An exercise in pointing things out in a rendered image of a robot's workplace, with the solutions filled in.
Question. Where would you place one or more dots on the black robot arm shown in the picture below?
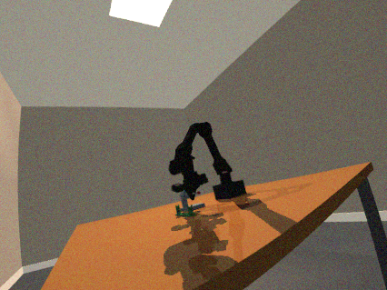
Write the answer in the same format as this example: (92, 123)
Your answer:
(183, 161)

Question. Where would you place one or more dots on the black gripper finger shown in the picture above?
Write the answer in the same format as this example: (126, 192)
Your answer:
(189, 192)
(194, 188)

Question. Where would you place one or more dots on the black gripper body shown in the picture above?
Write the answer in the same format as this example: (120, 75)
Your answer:
(180, 187)

